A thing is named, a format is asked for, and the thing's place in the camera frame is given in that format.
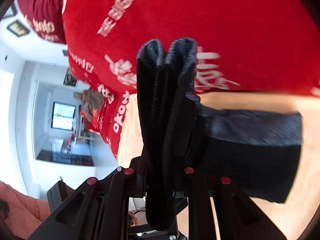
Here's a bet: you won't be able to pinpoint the brown plush toy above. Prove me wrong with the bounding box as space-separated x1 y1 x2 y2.
73 89 105 122

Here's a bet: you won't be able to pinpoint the red sofa cover white characters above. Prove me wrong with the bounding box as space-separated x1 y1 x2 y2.
17 0 319 155

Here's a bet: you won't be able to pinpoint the black pants blue patterned trim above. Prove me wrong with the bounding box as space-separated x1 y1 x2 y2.
137 38 302 230

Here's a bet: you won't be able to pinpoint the window with blinds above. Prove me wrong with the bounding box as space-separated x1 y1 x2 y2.
51 102 76 131

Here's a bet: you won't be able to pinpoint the peach towel cushion cover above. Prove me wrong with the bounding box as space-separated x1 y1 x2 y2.
117 92 319 239

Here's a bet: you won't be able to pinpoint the framed wall picture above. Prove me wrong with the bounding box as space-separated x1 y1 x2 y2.
7 20 30 37

